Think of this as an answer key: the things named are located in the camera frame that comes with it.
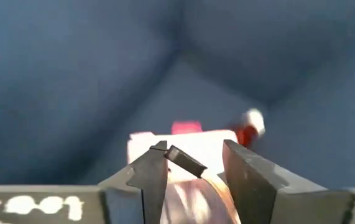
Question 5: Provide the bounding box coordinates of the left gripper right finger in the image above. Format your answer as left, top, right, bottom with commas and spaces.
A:
223, 139, 354, 224

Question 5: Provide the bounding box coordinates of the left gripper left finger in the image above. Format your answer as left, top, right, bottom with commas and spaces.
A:
98, 140, 208, 224

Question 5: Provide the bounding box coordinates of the first aid kit box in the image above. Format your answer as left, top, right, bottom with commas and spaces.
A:
126, 108, 267, 184

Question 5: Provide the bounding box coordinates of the clear cup pink lid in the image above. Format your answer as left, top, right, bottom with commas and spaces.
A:
160, 170, 242, 224

